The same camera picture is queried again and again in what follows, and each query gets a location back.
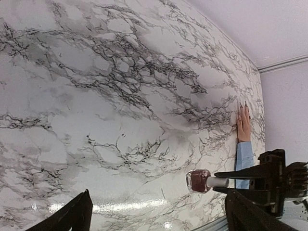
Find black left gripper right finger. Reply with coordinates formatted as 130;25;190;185
225;190;295;231

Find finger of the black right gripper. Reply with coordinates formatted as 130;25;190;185
214;168;265;180
212;187;267;197

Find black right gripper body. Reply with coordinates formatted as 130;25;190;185
255;149;308;217

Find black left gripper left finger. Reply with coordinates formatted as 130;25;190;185
26;190;93;231

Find white nail polish cap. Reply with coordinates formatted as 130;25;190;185
206;177;229;188

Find dark red nail polish bottle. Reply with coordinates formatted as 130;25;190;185
186;169;211;194

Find forearm in blue sleeve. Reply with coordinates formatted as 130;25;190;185
235;141;254;189

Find person's hand with painted nails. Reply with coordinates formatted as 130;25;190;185
237;102;251;142

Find aluminium corner post right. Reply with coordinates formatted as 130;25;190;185
257;54;308;73

